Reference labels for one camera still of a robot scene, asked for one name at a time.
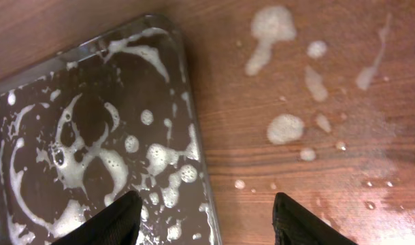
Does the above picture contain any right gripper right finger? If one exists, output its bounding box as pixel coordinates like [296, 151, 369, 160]
[272, 193, 356, 245]

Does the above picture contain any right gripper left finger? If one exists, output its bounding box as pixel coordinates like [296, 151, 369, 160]
[53, 191, 143, 245]

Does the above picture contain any dark brown serving tray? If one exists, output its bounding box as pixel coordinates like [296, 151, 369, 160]
[0, 14, 222, 244]

